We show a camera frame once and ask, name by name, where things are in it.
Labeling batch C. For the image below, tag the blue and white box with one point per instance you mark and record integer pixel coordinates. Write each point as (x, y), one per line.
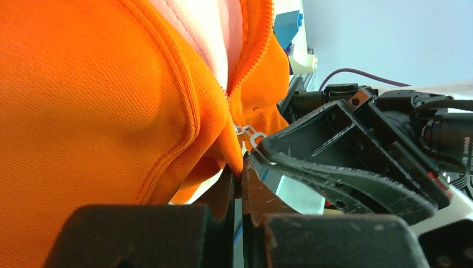
(290, 34)

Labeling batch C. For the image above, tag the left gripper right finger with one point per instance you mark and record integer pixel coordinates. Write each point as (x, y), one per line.
(275, 235)

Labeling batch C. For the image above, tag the orange zip-up jacket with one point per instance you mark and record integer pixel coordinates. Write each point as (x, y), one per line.
(126, 102)

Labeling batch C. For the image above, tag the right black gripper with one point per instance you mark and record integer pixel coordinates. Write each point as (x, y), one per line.
(389, 153)

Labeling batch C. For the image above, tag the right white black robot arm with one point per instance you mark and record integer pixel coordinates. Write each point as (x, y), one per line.
(445, 238)

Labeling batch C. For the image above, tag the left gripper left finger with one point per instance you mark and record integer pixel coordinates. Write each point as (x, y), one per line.
(197, 235)

